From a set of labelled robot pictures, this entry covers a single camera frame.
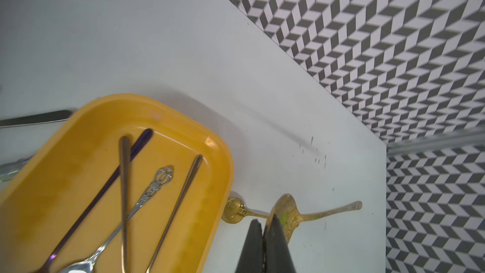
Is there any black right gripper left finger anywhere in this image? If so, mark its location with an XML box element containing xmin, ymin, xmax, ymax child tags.
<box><xmin>235</xmin><ymin>219</ymin><xmax>264</xmax><ymax>273</ymax></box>

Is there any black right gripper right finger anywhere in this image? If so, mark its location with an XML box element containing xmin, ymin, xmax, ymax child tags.
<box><xmin>264</xmin><ymin>214</ymin><xmax>296</xmax><ymax>273</ymax></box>

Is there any gold spoon plain handle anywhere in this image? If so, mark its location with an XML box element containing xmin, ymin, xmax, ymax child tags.
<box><xmin>264</xmin><ymin>193</ymin><xmax>362</xmax><ymax>244</ymax></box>

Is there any ornate silver spoon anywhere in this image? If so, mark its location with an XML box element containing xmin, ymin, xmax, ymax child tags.
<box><xmin>59</xmin><ymin>165</ymin><xmax>174</xmax><ymax>273</ymax></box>

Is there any purple iridescent spoon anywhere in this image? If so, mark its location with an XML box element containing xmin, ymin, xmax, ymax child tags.
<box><xmin>34</xmin><ymin>128</ymin><xmax>154</xmax><ymax>272</ymax></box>

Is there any rose gold long spoon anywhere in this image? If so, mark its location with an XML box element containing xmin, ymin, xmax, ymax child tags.
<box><xmin>145</xmin><ymin>154</ymin><xmax>203</xmax><ymax>273</ymax></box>

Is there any dark purple spoon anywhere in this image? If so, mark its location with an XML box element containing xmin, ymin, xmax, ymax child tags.
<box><xmin>1</xmin><ymin>109</ymin><xmax>75</xmax><ymax>128</ymax></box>

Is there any gold spoon ornate handle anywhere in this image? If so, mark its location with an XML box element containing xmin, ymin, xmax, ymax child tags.
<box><xmin>222</xmin><ymin>197</ymin><xmax>268</xmax><ymax>224</ymax></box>

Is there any aluminium corner post right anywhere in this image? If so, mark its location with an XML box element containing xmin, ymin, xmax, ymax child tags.
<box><xmin>386</xmin><ymin>126</ymin><xmax>484</xmax><ymax>156</ymax></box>

